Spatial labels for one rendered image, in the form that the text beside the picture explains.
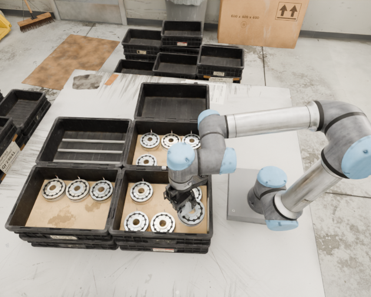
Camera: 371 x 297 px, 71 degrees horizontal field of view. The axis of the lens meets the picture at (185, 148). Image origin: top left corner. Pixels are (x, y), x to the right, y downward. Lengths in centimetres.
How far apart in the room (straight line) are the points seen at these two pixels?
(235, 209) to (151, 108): 75
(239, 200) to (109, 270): 66
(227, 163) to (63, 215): 81
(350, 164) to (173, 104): 107
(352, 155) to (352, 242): 160
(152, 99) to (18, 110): 131
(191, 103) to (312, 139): 150
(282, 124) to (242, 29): 301
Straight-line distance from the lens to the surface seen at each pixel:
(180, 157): 69
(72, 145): 149
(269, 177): 113
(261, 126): 82
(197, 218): 99
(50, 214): 131
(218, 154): 72
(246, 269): 127
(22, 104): 263
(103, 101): 187
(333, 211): 239
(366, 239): 241
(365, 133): 82
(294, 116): 84
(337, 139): 83
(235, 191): 133
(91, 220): 123
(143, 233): 105
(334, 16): 422
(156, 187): 124
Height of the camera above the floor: 191
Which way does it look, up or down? 52 degrees down
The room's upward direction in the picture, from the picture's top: 1 degrees clockwise
